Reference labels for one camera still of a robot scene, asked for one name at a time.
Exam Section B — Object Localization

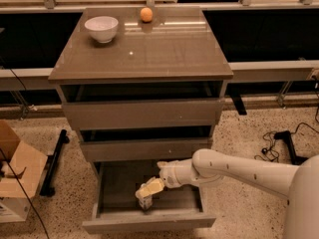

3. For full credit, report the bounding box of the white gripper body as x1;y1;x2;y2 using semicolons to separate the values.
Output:
159;159;194;188

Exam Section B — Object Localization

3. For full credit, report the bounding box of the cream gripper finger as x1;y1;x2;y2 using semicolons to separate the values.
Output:
157;160;178;169
136;177;164;199

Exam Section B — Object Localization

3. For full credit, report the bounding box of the clear plastic bottle white cap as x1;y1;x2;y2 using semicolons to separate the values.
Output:
137;184;153;210

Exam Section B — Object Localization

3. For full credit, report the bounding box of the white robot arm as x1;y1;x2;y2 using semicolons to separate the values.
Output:
136;148;319;239

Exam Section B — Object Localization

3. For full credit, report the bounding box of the grey middle drawer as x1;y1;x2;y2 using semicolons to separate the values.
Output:
81;125;211;162

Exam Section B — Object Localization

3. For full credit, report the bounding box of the grey drawer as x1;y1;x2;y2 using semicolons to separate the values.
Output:
81;125;211;162
59;83;227;131
83;160;215;234

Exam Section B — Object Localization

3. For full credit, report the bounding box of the grey bottom drawer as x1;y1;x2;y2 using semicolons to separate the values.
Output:
83;160;215;234

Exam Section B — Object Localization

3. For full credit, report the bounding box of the grey top drawer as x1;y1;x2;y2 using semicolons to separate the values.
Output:
59;83;227;131

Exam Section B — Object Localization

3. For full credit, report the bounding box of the grey drawer cabinet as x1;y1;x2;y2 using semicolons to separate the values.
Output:
48;6;234;171

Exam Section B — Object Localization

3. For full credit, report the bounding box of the black stand leg left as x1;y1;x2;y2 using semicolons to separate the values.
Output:
40;129;70;197

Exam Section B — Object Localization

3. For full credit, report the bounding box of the black stand leg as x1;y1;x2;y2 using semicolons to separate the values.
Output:
274;130;307;165
40;129;70;197

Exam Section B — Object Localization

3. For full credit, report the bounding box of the black stand leg right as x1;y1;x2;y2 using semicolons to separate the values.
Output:
274;130;307;165

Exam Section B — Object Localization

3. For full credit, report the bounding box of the brown cardboard box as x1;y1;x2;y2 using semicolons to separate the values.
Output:
0;119;47;198

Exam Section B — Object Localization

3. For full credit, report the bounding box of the white box under cardboard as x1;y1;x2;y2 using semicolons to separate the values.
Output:
0;197;31;223

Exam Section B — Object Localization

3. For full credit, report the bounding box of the orange fruit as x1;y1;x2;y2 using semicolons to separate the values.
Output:
140;7;153;23

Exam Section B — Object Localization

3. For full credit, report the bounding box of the white ceramic bowl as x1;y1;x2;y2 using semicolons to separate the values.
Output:
85;16;119;43

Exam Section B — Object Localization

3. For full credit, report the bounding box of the black cable left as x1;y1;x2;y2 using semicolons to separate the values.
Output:
0;57;50;239

